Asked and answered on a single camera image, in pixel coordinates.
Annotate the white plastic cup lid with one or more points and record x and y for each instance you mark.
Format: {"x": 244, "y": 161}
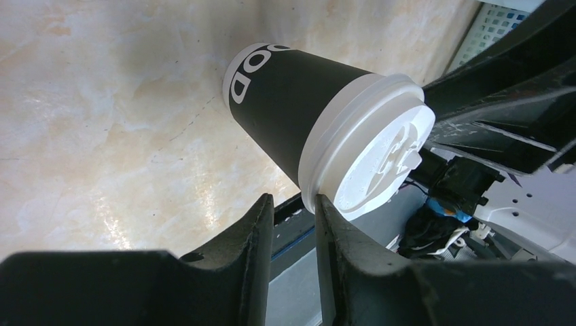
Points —
{"x": 365, "y": 143}

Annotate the white plastic basket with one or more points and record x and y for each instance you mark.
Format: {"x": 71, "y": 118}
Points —
{"x": 495, "y": 19}

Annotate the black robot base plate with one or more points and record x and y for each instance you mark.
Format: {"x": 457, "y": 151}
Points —
{"x": 293, "y": 235}

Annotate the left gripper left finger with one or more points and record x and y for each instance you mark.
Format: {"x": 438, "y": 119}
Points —
{"x": 223, "y": 282}

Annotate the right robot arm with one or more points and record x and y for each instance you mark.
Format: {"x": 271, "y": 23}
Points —
{"x": 540, "y": 219}

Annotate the black paper coffee cup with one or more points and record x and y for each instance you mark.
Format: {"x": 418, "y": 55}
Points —
{"x": 276, "y": 94}

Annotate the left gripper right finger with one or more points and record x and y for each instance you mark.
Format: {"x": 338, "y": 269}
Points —
{"x": 363, "y": 283}

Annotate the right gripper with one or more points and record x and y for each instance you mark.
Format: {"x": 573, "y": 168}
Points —
{"x": 511, "y": 107}

